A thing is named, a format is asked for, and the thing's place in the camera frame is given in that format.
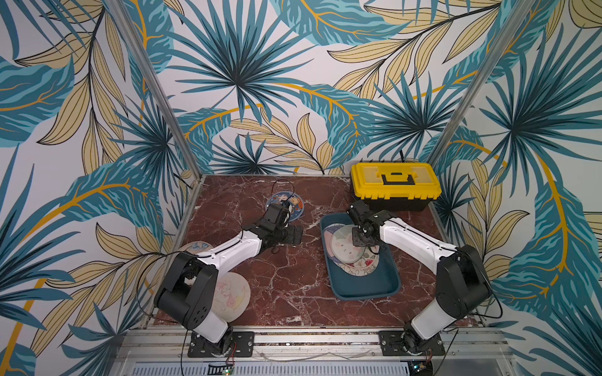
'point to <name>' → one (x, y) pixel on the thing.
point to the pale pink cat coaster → (232, 296)
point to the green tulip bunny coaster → (347, 267)
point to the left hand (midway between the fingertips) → (290, 233)
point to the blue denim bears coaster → (293, 200)
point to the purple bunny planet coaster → (328, 236)
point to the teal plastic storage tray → (384, 283)
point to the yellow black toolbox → (396, 186)
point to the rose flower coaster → (369, 260)
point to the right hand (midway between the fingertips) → (364, 239)
